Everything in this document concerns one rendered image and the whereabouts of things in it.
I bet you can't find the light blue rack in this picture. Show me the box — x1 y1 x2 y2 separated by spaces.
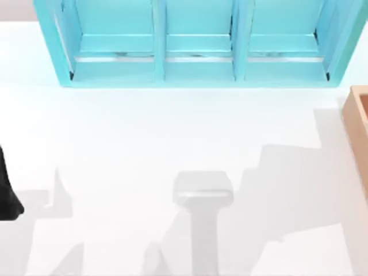
32 0 368 89

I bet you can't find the shallow salmon box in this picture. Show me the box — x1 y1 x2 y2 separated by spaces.
342 85 368 188

